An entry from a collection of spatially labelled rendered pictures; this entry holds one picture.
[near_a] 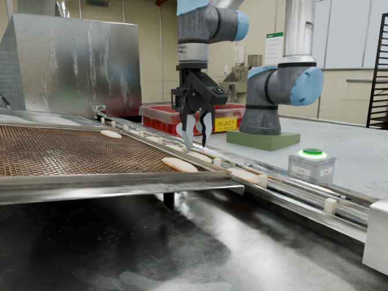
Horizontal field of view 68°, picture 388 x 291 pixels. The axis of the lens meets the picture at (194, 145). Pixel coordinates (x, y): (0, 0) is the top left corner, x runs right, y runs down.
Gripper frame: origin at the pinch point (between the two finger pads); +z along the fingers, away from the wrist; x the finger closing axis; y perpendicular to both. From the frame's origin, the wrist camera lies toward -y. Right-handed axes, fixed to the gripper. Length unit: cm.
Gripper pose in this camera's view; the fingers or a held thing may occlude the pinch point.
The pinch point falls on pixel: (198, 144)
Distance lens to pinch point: 73.1
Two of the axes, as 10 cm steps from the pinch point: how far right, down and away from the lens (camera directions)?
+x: -8.2, 1.4, -5.6
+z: 0.0, 9.7, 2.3
